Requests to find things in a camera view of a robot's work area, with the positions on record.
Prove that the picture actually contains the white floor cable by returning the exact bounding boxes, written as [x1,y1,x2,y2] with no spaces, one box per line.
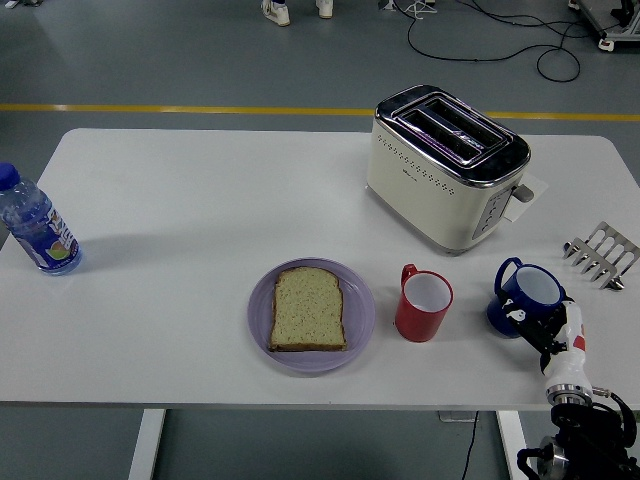
[402,0,436,21]

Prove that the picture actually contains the cream and chrome toaster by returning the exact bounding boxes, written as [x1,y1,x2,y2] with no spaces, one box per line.
[365,84,535,257]

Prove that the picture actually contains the white table leg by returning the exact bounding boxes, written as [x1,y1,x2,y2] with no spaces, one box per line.
[496,409,535,480]
[127,408,167,480]

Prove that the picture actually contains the blue enamel mug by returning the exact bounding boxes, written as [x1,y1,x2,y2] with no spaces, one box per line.
[486,256,567,340]

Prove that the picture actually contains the purple round plate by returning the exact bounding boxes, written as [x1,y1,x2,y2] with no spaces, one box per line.
[247,256,377,374]

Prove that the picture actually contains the clear water bottle blue cap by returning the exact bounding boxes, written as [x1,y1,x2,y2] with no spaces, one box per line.
[0,162,84,277]

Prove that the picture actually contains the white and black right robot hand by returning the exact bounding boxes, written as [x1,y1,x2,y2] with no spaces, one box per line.
[499,294,594,395]

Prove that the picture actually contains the silver metal toast rack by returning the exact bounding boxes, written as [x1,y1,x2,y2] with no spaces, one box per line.
[562,221,640,291]

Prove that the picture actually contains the black floor cable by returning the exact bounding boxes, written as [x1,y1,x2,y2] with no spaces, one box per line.
[407,0,621,83]

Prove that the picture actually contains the wheeled equipment frame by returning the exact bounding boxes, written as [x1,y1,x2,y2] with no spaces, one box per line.
[568,0,640,51]

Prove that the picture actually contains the slice of toast bread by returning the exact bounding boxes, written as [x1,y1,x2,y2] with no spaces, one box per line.
[267,266,348,353]

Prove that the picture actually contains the thin black hanging cable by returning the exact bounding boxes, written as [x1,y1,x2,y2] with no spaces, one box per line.
[459,410,480,480]

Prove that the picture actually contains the red enamel mug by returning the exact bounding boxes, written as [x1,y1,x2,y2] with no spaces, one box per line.
[394,263,455,344]

